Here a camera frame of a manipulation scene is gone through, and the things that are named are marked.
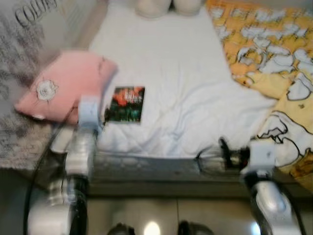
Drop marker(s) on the white quilted bed sheet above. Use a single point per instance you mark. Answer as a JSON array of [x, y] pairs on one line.
[[181, 73]]

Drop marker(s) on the black robot foot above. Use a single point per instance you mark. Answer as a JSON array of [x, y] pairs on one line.
[[193, 229], [121, 230]]

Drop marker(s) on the dark green red book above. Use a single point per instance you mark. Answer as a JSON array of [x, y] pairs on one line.
[[128, 105]]

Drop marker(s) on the grey bed base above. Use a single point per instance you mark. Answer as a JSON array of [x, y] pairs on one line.
[[161, 176]]

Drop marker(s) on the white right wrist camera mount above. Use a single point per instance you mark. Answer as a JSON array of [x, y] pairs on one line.
[[261, 154]]

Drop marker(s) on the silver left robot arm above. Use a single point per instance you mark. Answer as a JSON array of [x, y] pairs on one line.
[[80, 152]]

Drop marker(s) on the yellow orange cartoon print blanket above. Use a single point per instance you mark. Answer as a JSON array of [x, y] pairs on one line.
[[264, 44]]

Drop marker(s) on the pink pillow white flower print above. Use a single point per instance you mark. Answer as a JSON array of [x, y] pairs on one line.
[[73, 73]]

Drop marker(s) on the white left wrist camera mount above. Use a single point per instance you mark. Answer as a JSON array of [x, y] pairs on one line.
[[89, 112]]

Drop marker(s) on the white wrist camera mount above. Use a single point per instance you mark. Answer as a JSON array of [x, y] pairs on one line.
[[89, 112], [261, 154]]

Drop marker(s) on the blue grey swirl patterned cloth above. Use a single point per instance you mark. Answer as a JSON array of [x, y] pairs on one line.
[[19, 58]]

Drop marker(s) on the black left robot foot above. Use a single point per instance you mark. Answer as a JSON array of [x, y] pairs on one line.
[[121, 230]]

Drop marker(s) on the black right robot foot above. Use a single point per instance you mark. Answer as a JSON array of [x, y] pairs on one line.
[[193, 229]]

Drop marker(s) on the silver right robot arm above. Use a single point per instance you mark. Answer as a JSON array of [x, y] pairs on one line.
[[269, 200]]

